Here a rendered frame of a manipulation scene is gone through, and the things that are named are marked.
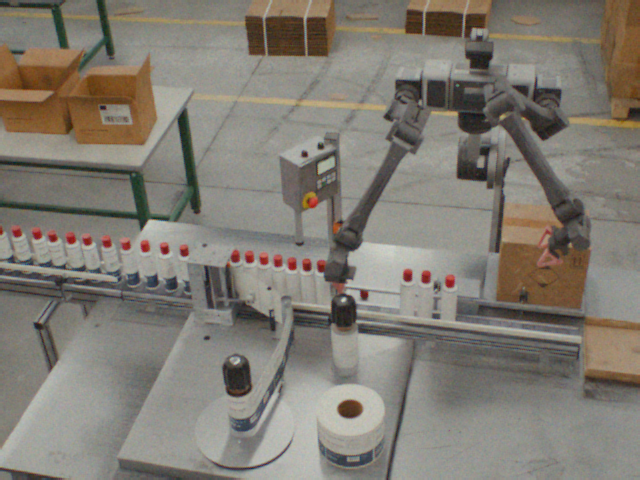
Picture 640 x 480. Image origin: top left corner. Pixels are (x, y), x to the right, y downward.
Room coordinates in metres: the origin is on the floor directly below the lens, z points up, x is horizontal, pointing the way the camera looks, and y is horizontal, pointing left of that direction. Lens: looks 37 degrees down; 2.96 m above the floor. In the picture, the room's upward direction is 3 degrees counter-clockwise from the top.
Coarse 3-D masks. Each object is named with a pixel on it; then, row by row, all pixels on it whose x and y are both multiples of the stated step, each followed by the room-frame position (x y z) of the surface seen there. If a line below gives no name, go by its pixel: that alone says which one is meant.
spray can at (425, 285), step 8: (424, 272) 2.29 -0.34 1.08; (424, 280) 2.28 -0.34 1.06; (432, 280) 2.30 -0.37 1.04; (424, 288) 2.27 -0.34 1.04; (432, 288) 2.28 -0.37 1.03; (424, 296) 2.27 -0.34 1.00; (432, 296) 2.27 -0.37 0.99; (424, 304) 2.26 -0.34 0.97; (432, 304) 2.28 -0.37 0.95; (424, 312) 2.26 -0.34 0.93; (432, 312) 2.28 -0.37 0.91
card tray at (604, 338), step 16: (592, 320) 2.26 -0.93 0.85; (608, 320) 2.25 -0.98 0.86; (624, 320) 2.24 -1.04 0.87; (592, 336) 2.20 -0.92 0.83; (608, 336) 2.20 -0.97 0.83; (624, 336) 2.19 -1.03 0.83; (592, 352) 2.13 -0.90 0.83; (608, 352) 2.12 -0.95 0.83; (624, 352) 2.12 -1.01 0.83; (592, 368) 2.02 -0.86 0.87; (608, 368) 2.05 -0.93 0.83; (624, 368) 2.04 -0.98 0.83
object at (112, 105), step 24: (96, 72) 4.08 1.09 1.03; (120, 72) 4.07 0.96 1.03; (144, 72) 3.90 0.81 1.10; (72, 96) 3.71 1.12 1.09; (96, 96) 3.68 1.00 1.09; (120, 96) 3.66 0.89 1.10; (144, 96) 3.89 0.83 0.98; (72, 120) 3.80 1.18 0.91; (96, 120) 3.79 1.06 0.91; (120, 120) 3.77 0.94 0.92; (144, 120) 3.83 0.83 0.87; (120, 144) 3.77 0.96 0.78
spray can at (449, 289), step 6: (450, 276) 2.26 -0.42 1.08; (450, 282) 2.25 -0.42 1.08; (444, 288) 2.25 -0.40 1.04; (450, 288) 2.25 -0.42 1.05; (456, 288) 2.25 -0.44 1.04; (444, 294) 2.25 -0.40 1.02; (450, 294) 2.24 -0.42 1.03; (456, 294) 2.25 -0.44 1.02; (444, 300) 2.24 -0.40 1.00; (450, 300) 2.24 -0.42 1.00; (444, 306) 2.24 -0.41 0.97; (450, 306) 2.24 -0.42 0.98; (444, 312) 2.24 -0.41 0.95; (450, 312) 2.24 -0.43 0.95; (444, 318) 2.24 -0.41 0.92; (450, 318) 2.24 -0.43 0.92
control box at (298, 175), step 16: (304, 144) 2.51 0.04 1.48; (288, 160) 2.42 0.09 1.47; (304, 160) 2.41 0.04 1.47; (336, 160) 2.49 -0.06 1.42; (288, 176) 2.42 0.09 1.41; (304, 176) 2.39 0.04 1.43; (320, 176) 2.44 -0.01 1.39; (336, 176) 2.48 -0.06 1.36; (288, 192) 2.43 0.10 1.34; (304, 192) 2.39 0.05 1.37; (320, 192) 2.43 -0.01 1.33; (336, 192) 2.48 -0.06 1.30; (304, 208) 2.39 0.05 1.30
